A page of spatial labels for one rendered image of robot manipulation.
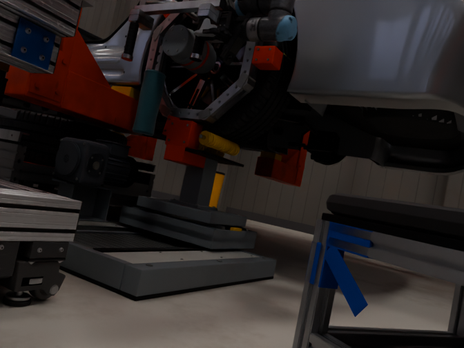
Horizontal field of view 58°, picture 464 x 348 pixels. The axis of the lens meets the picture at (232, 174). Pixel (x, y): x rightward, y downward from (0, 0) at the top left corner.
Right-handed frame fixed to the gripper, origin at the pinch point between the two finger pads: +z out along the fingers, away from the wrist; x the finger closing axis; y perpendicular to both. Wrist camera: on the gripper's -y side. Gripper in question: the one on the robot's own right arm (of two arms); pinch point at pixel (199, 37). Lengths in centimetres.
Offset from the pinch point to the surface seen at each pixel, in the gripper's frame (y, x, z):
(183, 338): -83, 40, -45
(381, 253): -55, 65, -84
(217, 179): -34, -366, 215
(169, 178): -44, -451, 367
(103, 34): 208, -429, 588
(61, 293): -83, 45, -12
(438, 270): -55, 69, -90
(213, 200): -63, -368, 216
